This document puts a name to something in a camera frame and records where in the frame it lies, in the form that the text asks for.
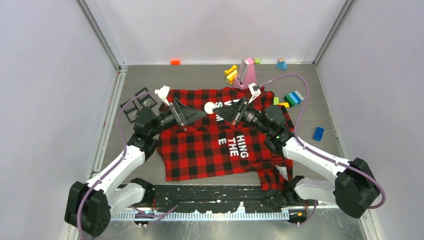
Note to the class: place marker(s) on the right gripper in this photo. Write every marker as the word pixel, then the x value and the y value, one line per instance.
pixel 233 113

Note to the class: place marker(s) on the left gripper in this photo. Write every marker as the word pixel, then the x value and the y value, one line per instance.
pixel 184 115

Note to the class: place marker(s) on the red black plaid shirt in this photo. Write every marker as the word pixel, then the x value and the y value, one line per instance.
pixel 212 147

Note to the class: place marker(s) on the black display box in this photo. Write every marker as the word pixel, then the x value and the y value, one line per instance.
pixel 144 98
pixel 130 110

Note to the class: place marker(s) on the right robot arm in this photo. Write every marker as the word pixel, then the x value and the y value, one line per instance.
pixel 349 184

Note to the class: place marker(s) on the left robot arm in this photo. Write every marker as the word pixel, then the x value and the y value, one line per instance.
pixel 91 204

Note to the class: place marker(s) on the yellow toy blocks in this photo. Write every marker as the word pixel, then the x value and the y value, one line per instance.
pixel 231 73

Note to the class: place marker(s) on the pink metronome box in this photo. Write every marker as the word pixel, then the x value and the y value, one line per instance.
pixel 246 74

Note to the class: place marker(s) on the stacked colourful bricks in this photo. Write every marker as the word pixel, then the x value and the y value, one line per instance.
pixel 294 98

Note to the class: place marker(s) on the blue wooden block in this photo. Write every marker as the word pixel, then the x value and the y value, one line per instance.
pixel 281 64

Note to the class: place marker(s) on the blue lego brick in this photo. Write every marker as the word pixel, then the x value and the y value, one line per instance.
pixel 318 134

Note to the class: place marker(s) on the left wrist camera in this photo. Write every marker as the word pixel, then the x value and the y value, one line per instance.
pixel 162 93

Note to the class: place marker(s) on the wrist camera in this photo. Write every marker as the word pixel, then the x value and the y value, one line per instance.
pixel 255 91
pixel 162 93

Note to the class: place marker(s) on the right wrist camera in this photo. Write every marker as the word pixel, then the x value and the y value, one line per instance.
pixel 255 91

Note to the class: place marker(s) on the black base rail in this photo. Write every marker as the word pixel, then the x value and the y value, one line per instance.
pixel 220 199

